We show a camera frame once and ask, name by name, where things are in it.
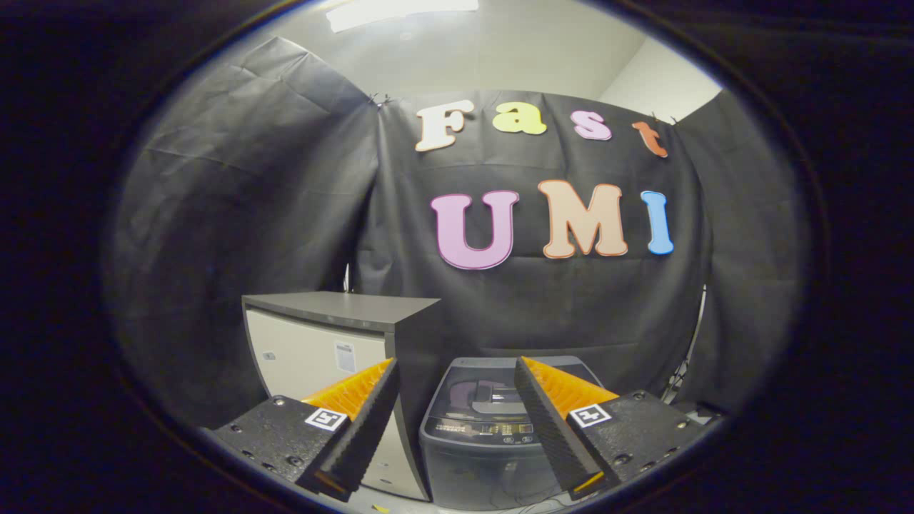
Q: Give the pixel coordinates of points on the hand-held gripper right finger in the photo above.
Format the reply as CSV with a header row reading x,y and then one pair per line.
x,y
546,421

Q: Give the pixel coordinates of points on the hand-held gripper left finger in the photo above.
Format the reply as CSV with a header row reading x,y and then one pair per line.
x,y
364,428

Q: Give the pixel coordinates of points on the dark washing machine lid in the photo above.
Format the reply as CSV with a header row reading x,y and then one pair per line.
x,y
485,389

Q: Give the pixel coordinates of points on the grey washing machine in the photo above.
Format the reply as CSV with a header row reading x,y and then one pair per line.
x,y
478,464

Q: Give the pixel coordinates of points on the white cabinet with grey top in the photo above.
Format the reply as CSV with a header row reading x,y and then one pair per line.
x,y
307,350

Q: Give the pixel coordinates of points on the black backdrop cloth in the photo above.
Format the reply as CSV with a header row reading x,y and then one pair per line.
x,y
250,214

